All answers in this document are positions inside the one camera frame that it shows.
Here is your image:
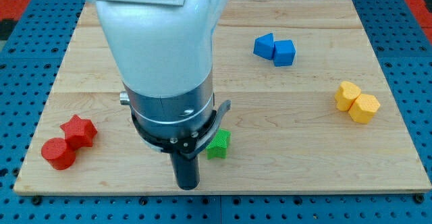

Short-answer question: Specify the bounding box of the green star block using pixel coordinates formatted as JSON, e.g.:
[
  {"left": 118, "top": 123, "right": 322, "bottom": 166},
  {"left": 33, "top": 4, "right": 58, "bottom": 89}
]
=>
[{"left": 206, "top": 129, "right": 231, "bottom": 160}]

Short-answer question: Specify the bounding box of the yellow heart block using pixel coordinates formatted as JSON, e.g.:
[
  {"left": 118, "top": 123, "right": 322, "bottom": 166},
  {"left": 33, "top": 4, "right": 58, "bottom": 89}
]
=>
[{"left": 334, "top": 81, "right": 361, "bottom": 111}]

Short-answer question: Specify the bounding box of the red star block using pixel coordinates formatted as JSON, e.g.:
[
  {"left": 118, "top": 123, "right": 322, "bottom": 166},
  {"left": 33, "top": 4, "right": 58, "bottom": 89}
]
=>
[{"left": 60, "top": 115, "right": 97, "bottom": 150}]

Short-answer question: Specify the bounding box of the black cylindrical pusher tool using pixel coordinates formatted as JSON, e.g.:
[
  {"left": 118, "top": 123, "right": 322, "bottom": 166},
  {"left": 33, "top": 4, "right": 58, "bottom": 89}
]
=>
[{"left": 170, "top": 152, "right": 200, "bottom": 190}]

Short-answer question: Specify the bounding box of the blue triangle block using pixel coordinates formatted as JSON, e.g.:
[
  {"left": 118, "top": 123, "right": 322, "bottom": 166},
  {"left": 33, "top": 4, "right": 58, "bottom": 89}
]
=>
[{"left": 253, "top": 33, "right": 275, "bottom": 60}]

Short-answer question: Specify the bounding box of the blue cube block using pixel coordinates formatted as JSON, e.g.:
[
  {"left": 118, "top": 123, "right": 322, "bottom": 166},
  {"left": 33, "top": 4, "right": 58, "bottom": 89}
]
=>
[{"left": 273, "top": 40, "right": 296, "bottom": 67}]

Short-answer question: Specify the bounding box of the wooden board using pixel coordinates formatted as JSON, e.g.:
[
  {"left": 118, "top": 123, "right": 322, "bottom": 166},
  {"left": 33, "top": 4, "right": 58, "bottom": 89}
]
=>
[{"left": 13, "top": 0, "right": 431, "bottom": 196}]

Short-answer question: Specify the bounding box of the yellow hexagon block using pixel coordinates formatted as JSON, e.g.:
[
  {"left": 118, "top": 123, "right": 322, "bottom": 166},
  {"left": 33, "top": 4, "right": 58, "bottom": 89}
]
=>
[{"left": 348, "top": 94, "right": 381, "bottom": 124}]

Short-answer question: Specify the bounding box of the red cylinder block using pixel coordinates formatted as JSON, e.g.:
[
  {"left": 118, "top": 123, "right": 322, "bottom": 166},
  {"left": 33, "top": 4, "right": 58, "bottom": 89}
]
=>
[{"left": 40, "top": 138, "right": 76, "bottom": 170}]

